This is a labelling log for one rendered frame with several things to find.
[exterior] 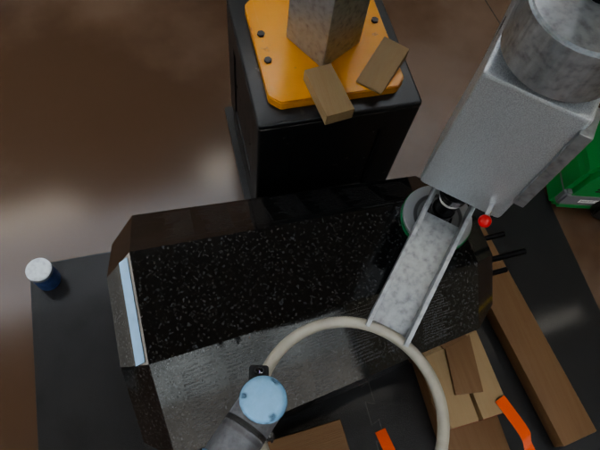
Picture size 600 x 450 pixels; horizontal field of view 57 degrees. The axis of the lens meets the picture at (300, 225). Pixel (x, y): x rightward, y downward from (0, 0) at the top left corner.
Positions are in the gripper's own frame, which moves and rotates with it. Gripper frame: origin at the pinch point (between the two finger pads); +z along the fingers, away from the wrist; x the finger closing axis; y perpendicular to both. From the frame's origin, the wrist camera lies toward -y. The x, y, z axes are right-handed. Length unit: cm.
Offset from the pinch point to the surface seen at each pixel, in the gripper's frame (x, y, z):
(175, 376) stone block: -20.8, -12.4, 8.7
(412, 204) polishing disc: 48, -60, -4
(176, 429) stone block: -20.8, -0.7, 21.2
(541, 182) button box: 58, -38, -52
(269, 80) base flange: 6, -110, 0
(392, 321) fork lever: 36.4, -22.2, -6.4
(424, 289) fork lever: 45, -30, -10
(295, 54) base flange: 15, -121, -2
